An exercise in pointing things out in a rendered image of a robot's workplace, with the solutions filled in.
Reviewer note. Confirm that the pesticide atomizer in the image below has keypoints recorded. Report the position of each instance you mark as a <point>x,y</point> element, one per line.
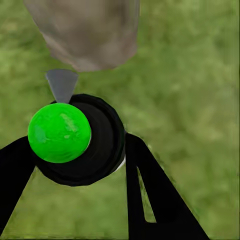
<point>77,139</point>

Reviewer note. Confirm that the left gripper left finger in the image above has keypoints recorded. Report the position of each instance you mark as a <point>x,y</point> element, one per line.
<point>16,167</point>

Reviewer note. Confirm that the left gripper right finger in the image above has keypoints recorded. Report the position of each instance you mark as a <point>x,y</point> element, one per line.
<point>174,220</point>

